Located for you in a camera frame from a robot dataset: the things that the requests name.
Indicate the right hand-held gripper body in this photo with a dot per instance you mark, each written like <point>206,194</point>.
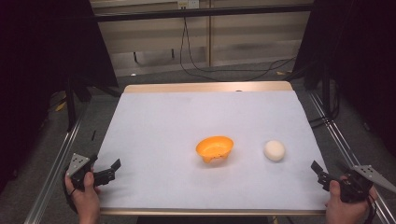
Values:
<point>355,183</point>

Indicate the white wall socket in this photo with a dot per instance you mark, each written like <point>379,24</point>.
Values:
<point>188,3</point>

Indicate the wooden table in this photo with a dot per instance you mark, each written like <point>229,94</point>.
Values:
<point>205,86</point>

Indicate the black metal stand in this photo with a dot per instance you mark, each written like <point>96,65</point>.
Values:
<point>326,93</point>
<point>71,105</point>

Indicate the yellow floor tape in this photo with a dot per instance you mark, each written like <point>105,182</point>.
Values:
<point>280,73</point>
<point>61,106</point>

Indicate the person's right hand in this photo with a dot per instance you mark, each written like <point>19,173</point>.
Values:
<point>345,211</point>

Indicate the white table cloth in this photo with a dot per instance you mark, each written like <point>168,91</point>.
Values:
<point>174,130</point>

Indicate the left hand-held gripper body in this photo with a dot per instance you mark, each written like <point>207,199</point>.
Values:
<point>77,165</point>

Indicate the person's left hand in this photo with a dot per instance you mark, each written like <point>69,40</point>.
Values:
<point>87,199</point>

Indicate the small black floor piece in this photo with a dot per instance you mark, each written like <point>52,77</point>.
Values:
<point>93,134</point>

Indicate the orange plastic bowl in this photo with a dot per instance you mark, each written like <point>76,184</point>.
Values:
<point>214,148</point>

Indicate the black horizontal bar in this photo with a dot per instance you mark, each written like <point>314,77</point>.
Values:
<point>199,12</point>

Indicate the white round bun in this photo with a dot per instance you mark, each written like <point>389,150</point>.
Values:
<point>274,150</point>

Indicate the black curtain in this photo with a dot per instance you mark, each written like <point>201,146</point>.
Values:
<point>361,62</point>
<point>37,62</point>

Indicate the aluminium floor rail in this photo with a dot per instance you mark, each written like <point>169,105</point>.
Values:
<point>339,137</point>
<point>53,180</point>

